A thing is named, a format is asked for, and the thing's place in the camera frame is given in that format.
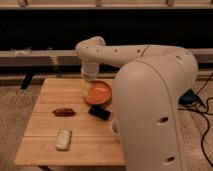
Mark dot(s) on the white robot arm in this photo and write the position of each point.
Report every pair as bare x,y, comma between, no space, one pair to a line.
146,90

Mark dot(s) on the blue power adapter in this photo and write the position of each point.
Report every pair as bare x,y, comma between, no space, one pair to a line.
188,98

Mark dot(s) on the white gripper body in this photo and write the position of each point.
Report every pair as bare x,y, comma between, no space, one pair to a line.
89,71

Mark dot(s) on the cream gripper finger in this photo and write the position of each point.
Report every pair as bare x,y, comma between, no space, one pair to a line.
85,86

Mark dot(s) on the orange bowl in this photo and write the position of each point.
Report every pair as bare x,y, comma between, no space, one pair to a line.
99,93

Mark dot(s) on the white cup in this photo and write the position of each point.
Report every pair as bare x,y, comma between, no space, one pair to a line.
114,128

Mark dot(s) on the wooden table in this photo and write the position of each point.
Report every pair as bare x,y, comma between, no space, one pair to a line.
92,142

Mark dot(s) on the black rectangular block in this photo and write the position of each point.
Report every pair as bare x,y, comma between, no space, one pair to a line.
99,112

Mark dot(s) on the white sponge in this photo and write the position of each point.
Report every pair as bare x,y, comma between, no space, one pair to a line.
63,139

